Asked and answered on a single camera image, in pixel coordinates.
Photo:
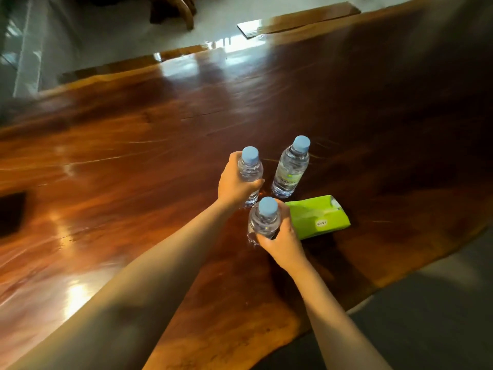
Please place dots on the person's right hand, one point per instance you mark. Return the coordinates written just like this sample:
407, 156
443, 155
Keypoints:
285, 244

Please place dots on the person's left hand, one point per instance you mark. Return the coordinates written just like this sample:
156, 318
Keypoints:
233, 185

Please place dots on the person's right thumb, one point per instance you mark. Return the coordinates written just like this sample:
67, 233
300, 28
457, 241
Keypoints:
267, 238

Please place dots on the person's left thumb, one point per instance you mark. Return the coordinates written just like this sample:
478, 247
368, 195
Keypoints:
252, 185

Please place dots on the clear water bottle blue cap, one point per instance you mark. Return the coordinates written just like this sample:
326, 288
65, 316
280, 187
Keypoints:
264, 223
250, 171
291, 168

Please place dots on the person's right forearm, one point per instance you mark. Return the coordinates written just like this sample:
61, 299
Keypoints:
335, 323

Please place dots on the person's left forearm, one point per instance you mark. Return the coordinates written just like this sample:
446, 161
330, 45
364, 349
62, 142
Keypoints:
127, 296

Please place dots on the green tissue pack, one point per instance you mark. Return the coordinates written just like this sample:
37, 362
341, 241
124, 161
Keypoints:
317, 217

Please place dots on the wooden bench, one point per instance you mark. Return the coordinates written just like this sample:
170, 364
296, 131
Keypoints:
296, 19
131, 65

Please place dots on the dark wooden chair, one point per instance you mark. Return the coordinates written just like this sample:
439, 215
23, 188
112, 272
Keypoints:
173, 9

